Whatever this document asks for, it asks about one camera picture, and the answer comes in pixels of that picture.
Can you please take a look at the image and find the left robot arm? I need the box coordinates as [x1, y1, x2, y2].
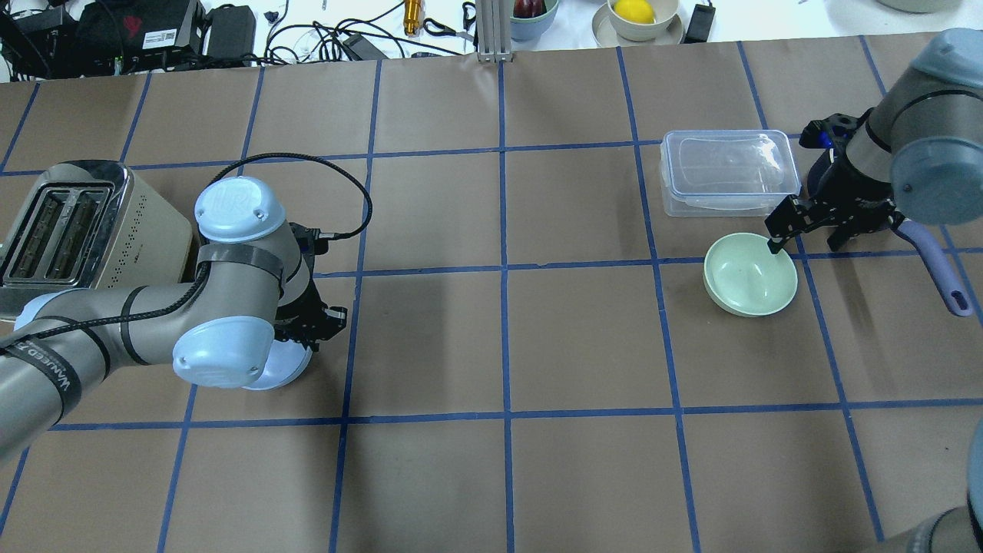
[2, 177, 349, 462]

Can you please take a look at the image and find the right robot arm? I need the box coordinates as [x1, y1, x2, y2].
[765, 28, 982, 253]

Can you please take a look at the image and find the green bowl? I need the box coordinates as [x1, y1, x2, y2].
[702, 233, 799, 318]

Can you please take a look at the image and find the cream metal toaster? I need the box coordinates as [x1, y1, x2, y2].
[1, 160, 194, 321]

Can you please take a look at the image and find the orange handled screwdriver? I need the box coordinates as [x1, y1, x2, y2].
[403, 0, 422, 36]

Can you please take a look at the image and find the black power brick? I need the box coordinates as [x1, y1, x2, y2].
[206, 5, 257, 59]

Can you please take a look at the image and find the beige plate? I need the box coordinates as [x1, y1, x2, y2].
[591, 4, 686, 48]

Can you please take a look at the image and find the blue saucepan with lid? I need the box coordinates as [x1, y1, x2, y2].
[892, 218, 975, 317]

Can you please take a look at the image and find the blue bowl with fruit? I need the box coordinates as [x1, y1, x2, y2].
[510, 0, 560, 42]

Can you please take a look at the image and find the black power adapter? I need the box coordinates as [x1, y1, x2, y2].
[680, 1, 716, 43]

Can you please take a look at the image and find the yellow lemon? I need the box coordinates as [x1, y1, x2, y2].
[612, 0, 657, 25]

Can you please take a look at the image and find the beige bowl with lemon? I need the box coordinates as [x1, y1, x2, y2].
[607, 1, 679, 41]

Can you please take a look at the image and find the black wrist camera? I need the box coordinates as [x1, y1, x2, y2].
[798, 113, 862, 150]

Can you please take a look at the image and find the aluminium frame post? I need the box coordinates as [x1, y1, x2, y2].
[475, 0, 513, 63]

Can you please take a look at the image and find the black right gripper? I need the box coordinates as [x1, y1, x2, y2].
[765, 150, 905, 255]

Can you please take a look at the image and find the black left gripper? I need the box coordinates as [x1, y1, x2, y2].
[273, 223, 348, 353]

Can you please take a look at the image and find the clear plastic food container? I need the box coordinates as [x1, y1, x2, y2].
[660, 129, 802, 217]

